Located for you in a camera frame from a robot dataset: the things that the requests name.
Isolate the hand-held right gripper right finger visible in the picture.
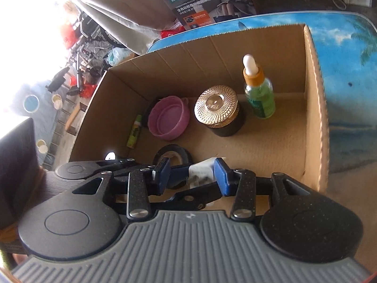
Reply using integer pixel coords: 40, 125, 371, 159
214, 157, 313, 221

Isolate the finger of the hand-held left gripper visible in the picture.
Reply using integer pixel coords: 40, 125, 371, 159
102, 157, 192, 187
150, 182, 220, 211

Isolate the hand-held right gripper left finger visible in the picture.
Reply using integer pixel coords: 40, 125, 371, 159
71, 157, 172, 219

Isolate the white charger plug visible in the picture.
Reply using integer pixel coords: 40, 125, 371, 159
188, 157, 227, 187

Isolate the black tape roll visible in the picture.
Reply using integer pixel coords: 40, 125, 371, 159
152, 144, 195, 190

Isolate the green lip balm stick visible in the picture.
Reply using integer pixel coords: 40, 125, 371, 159
127, 114, 143, 149

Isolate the purple folding cup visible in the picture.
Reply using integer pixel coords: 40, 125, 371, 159
147, 96, 190, 141

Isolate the large cardboard box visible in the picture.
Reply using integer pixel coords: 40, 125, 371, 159
69, 23, 330, 195

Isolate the black jar with gold lid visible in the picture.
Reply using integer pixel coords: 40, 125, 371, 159
193, 84, 246, 137

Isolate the green dropper bottle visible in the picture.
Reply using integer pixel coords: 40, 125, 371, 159
242, 54, 276, 120

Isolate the black chair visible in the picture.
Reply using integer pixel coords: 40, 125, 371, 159
0, 117, 40, 230

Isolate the blue round bucket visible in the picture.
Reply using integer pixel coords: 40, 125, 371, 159
23, 94, 40, 113

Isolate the red plastic bag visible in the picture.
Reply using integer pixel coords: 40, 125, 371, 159
78, 84, 96, 98

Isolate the white and green plastic bag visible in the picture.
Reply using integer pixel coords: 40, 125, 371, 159
107, 47, 134, 67

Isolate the red printed bag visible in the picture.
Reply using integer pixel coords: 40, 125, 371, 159
160, 25, 186, 39

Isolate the beige curtain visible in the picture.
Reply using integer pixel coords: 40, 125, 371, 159
50, 0, 177, 56

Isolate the orange and grey product box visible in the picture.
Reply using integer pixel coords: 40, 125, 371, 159
140, 0, 260, 31

